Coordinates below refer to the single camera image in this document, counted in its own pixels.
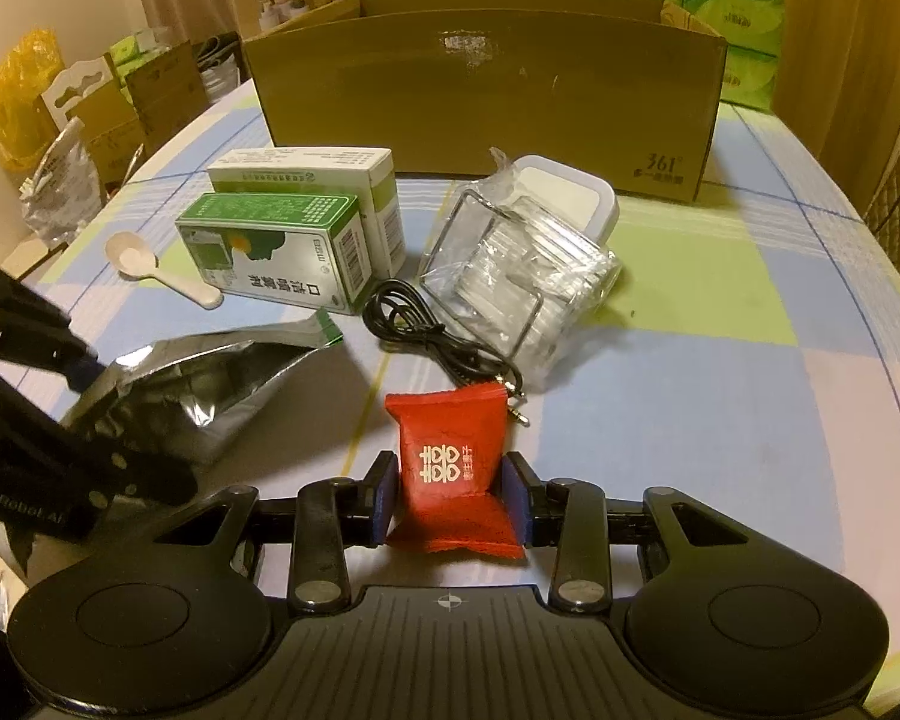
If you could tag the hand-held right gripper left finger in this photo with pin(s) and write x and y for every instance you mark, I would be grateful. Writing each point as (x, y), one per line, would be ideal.
(381, 501)

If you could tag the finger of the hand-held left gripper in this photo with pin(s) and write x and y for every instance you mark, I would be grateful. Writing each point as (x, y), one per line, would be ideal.
(135, 469)
(37, 330)

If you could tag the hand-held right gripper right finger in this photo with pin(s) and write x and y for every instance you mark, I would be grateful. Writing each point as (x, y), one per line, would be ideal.
(511, 501)

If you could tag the red candy packet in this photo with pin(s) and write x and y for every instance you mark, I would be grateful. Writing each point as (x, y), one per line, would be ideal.
(450, 465)

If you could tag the silver foil bag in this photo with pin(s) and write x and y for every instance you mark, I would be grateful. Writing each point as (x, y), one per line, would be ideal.
(180, 382)

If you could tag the green and white spray box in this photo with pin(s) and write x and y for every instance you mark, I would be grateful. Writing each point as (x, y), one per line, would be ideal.
(270, 255)

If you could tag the white tablet medicine box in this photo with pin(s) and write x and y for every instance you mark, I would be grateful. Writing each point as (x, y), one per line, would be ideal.
(307, 165)

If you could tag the white lidded container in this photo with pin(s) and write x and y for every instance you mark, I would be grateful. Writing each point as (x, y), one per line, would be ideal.
(555, 187)

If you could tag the brown cardboard box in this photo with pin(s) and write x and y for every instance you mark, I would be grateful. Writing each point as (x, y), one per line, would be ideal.
(480, 105)

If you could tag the checked cloth desktop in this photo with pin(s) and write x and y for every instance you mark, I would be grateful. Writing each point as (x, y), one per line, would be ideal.
(720, 390)

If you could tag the beige spoon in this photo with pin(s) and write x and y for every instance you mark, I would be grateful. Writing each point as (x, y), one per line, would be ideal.
(127, 255)

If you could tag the crumpled clear plastic bag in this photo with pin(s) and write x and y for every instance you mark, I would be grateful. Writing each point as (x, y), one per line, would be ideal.
(64, 180)

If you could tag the clear plastic container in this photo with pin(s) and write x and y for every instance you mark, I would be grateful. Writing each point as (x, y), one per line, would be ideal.
(510, 285)

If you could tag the yellow plastic bag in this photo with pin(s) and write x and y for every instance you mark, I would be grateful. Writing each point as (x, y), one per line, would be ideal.
(22, 90)

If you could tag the plain brown carton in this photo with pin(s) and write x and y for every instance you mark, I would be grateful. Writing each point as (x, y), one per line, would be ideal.
(165, 90)

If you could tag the white paper bag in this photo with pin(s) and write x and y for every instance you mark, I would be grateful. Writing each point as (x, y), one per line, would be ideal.
(221, 67)

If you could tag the stack of green tissue packs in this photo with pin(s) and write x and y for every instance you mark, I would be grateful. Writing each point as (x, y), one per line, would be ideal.
(720, 0)

